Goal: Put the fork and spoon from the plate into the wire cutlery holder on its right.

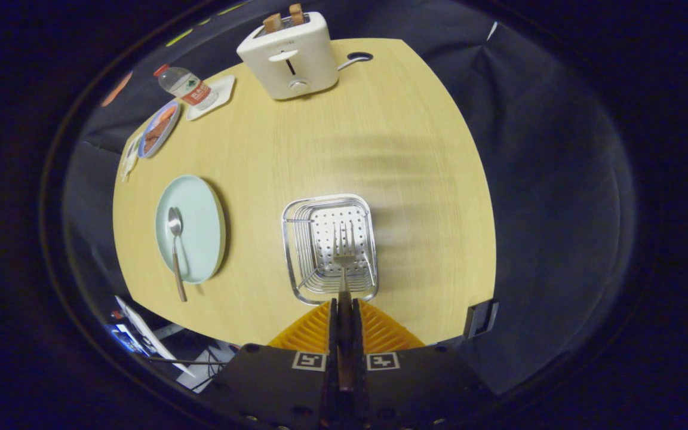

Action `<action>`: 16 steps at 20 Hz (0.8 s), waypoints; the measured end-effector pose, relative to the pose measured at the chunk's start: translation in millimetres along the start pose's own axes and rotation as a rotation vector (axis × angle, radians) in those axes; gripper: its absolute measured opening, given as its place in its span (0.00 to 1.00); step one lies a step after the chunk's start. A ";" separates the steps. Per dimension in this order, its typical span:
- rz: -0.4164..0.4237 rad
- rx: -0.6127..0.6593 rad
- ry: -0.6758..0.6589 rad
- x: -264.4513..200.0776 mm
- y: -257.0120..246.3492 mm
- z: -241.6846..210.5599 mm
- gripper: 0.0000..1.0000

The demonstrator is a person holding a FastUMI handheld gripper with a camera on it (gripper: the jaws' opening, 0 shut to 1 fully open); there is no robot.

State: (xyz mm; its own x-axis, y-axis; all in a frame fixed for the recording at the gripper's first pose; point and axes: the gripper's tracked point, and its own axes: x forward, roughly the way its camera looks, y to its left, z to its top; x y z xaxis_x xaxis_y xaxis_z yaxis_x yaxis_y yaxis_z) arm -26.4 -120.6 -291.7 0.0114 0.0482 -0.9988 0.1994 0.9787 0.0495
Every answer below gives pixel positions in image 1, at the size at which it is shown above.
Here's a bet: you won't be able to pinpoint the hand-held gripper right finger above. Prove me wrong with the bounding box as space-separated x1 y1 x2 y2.
351 299 494 430

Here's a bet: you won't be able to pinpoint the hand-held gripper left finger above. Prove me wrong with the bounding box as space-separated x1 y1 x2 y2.
201 299 340 430

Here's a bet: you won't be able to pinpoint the fork with wooden handle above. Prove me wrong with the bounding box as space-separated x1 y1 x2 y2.
331 222 358 392

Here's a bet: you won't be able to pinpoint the spoon with wooden handle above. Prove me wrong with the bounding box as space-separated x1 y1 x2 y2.
167 207 188 303

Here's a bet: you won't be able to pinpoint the pale green plate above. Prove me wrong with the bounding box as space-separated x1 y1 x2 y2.
154 174 226 285

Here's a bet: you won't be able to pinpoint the white board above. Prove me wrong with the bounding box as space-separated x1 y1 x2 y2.
114 296 198 378

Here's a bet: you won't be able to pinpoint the blue box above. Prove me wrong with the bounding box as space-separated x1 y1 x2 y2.
105 322 145 353

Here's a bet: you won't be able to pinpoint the black backdrop cloth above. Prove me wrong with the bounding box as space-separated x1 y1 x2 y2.
63 0 637 398

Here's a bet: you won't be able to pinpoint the reddish brown meat slices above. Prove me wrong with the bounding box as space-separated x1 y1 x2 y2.
144 107 176 153

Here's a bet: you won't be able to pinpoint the white divided seasoning dish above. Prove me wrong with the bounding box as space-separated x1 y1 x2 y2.
120 133 143 183

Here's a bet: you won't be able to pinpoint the white square coaster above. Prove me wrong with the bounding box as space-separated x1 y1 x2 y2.
186 75 236 122

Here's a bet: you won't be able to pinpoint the blue rimmed plate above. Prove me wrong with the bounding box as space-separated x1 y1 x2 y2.
138 100 182 159

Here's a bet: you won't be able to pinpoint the white toaster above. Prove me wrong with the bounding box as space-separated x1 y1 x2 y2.
236 11 340 100

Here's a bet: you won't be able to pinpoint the clear plastic water bottle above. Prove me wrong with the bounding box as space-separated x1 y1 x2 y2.
153 64 219 111

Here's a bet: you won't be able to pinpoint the metal wire basket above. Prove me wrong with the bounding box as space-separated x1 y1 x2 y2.
281 193 379 306

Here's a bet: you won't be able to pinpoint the black table bracket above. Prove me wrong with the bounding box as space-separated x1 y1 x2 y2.
463 299 499 340

